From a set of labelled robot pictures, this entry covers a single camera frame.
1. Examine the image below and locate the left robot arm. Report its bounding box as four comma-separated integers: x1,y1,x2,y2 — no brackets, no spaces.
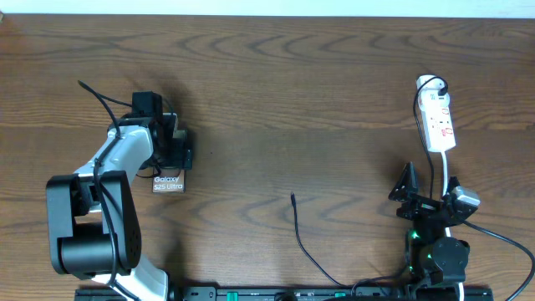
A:
46,113,183,300

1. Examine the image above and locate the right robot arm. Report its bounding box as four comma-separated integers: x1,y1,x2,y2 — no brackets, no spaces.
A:
389,162,476,299

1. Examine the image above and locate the white power strip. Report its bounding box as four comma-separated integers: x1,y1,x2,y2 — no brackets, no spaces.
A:
416,74,456,153

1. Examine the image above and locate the white power strip cord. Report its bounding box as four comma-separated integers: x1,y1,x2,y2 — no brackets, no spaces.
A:
441,150,466,301

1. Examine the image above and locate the black right camera cable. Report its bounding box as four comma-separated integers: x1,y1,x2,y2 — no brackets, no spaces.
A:
462,220,535,301

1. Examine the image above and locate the black camera cable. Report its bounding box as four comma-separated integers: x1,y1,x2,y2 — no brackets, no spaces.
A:
77,80,143,301
462,220,535,301

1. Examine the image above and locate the black left camera cable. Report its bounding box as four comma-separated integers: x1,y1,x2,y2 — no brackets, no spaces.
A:
77,80,143,301

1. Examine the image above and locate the black charger cable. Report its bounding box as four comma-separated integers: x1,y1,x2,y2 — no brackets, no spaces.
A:
290,75,450,289

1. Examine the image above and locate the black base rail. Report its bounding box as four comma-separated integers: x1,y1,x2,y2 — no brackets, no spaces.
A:
74,286,494,301

